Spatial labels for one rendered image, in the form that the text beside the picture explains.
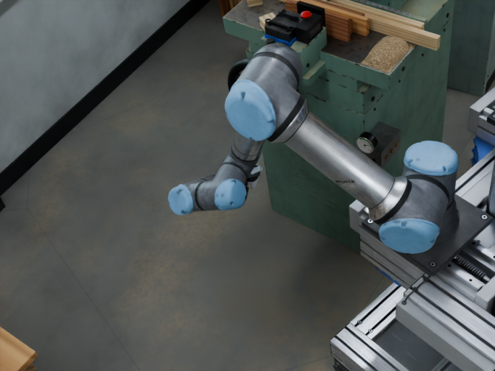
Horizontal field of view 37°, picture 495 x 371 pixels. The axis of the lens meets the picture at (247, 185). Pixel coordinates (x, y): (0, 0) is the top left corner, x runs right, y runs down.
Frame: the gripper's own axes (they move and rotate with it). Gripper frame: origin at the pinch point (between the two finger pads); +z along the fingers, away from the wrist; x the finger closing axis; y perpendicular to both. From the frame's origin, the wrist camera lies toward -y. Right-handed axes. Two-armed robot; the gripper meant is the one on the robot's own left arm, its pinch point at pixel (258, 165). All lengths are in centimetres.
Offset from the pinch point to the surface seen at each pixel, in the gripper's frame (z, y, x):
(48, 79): 42, 24, -140
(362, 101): 26.9, -20.6, 13.8
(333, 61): 21.2, -30.6, 4.4
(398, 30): 32, -43, 17
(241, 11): 25, -35, -33
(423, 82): 70, -22, 14
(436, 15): 64, -45, 14
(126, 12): 89, -3, -144
